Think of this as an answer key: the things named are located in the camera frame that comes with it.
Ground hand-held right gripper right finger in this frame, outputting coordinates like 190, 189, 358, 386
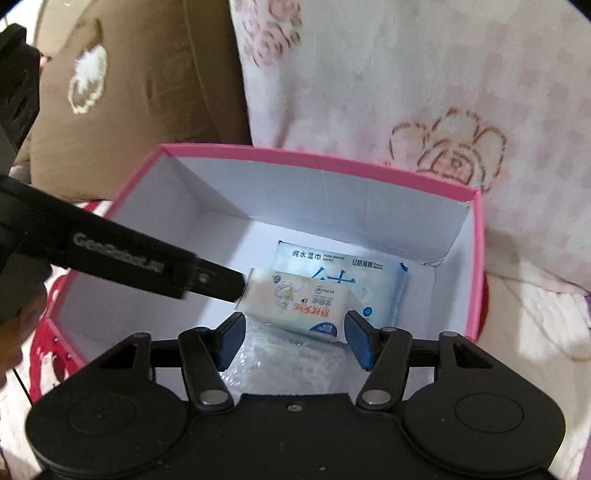
344, 310, 504, 411

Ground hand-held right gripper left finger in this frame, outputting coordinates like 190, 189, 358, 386
85, 311, 247, 414

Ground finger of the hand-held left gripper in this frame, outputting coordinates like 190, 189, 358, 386
185, 256, 246, 304

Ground pink cardboard box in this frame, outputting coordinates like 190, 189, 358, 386
44, 143, 486, 398

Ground white tissue pack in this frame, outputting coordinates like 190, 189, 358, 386
235, 268, 356, 344

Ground blue wet wipes pack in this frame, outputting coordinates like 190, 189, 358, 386
270, 240, 411, 330

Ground person's left hand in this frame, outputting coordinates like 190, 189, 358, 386
0, 281, 49, 370

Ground red bear printed blanket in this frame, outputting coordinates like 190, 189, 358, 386
0, 198, 591, 467

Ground brown cloud pillow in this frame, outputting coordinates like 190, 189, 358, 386
14, 0, 252, 204

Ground pink floral pillow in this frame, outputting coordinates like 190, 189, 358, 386
228, 0, 591, 296

